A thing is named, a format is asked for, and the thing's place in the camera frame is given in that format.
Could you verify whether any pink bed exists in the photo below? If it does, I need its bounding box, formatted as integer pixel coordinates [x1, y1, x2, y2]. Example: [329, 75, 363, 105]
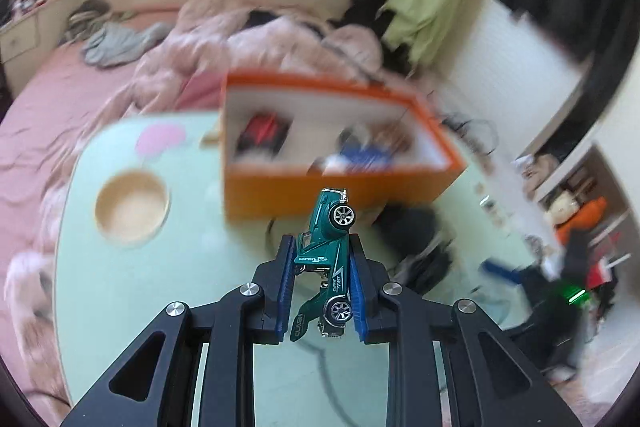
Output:
[0, 7, 231, 413]

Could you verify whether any white ribbed panel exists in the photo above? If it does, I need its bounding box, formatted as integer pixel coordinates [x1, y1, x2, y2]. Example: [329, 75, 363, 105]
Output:
[445, 0, 593, 158]

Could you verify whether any orange object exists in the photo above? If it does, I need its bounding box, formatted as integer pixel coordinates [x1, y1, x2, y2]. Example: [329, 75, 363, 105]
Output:
[555, 197, 608, 243]

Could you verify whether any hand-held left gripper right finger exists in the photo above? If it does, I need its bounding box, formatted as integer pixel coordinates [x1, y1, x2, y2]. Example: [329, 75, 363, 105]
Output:
[349, 234, 583, 427]

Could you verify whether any black garment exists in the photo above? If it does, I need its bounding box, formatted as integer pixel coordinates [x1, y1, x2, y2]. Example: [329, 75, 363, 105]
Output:
[247, 8, 323, 38]

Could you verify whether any tangle of black cables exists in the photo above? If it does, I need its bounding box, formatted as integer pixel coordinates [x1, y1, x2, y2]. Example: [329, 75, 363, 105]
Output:
[447, 107, 501, 158]

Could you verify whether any black clothes heap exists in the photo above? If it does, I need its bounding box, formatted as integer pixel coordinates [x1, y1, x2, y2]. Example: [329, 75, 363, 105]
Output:
[327, 0, 401, 32]

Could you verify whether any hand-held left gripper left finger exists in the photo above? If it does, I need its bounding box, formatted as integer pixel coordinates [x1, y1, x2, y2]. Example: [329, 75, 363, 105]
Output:
[60, 234, 296, 427]

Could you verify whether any striped clothes pile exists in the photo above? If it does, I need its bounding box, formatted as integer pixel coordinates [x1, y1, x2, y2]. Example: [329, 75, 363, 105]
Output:
[65, 0, 118, 42]

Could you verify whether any grey garment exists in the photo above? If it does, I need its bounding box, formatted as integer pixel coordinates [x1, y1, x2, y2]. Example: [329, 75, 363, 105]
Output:
[82, 23, 171, 68]

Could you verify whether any green toy car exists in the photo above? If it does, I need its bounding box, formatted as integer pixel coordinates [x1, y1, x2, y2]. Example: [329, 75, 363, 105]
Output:
[290, 188, 358, 344]

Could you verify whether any red object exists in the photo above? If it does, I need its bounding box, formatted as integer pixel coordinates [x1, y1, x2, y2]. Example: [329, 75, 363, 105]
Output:
[235, 114, 291, 158]

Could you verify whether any beige cloth pile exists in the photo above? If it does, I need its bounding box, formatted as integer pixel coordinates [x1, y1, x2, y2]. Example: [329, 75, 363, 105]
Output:
[515, 152, 562, 188]

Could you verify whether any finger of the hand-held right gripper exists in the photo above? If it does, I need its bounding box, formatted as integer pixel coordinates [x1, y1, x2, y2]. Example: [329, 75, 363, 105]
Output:
[482, 258, 523, 286]

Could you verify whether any orange cardboard box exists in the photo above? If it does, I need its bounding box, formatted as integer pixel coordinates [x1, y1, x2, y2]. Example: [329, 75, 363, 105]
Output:
[220, 72, 468, 224]

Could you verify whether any pink quilt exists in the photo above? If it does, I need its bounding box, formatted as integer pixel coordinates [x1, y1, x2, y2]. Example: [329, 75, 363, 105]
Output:
[132, 0, 386, 118]

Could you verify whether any wooden bowl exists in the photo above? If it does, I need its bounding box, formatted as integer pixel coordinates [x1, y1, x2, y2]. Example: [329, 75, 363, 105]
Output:
[94, 170, 172, 248]

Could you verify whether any white nightstand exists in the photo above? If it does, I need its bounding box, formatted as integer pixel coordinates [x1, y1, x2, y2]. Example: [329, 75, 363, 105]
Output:
[0, 9, 43, 72]

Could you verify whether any light green desktop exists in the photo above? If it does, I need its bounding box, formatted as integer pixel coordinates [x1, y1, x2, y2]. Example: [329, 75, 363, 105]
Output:
[52, 109, 566, 427]

